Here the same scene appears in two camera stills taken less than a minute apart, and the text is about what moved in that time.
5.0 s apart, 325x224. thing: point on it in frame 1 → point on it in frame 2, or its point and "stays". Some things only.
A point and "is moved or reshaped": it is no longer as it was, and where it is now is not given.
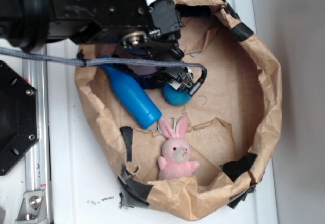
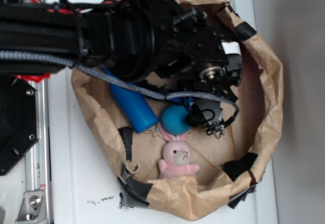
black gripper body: [90, 11] → [188, 44]
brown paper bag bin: [234, 123] stays
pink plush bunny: [174, 164] stays
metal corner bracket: [33, 210] stays
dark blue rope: [159, 80] is moved or reshaped
